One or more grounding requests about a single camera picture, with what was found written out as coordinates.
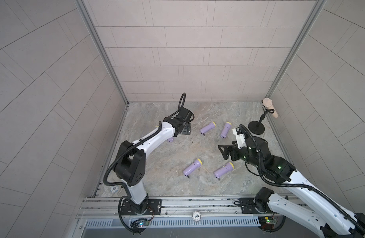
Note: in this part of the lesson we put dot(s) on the left green circuit board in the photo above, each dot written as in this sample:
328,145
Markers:
140,223

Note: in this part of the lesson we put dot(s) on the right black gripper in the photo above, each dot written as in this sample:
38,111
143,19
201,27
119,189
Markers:
227,147

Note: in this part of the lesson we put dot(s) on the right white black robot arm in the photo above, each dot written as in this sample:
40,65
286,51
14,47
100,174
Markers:
322,215

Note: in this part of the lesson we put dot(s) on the white round floor sticker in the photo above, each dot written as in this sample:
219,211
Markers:
114,189

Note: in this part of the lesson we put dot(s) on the right circuit board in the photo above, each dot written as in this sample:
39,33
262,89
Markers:
267,222

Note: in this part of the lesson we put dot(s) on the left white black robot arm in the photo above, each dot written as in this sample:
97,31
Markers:
128,168

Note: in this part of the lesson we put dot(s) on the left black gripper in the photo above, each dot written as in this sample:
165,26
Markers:
187,129

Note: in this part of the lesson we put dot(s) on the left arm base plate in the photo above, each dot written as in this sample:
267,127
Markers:
149,207

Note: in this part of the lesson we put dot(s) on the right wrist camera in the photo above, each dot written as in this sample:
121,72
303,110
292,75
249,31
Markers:
240,138

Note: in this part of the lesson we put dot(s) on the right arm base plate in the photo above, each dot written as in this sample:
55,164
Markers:
253,206

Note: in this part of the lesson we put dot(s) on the purple flashlight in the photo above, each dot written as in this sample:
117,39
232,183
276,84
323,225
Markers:
207,128
227,127
228,167
191,168

